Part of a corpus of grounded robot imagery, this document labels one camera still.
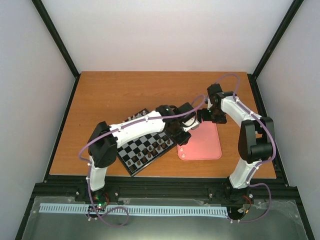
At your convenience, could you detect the black aluminium frame post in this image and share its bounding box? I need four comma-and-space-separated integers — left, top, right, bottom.
30, 0, 81, 79
251, 0, 305, 78

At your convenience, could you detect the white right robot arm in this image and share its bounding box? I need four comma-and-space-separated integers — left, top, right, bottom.
197, 83, 276, 203

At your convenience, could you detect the light blue cable duct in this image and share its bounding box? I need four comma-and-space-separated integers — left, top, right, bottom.
38, 203, 228, 218

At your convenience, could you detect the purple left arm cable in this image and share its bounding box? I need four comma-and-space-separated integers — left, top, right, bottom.
78, 94, 207, 228

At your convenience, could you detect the black aluminium frame post right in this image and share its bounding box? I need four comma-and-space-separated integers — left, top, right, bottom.
251, 0, 305, 78

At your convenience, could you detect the pink plastic tray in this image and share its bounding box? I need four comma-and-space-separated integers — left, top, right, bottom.
177, 121, 222, 161

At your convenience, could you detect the black aluminium frame post left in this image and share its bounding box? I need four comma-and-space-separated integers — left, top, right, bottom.
30, 0, 81, 79

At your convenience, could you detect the black and silver chessboard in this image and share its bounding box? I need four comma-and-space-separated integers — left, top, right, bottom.
117, 119, 176, 177

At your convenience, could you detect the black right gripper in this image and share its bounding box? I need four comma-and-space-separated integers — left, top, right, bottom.
196, 107, 227, 124

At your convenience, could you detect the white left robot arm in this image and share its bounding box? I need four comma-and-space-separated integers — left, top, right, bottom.
86, 102, 200, 202

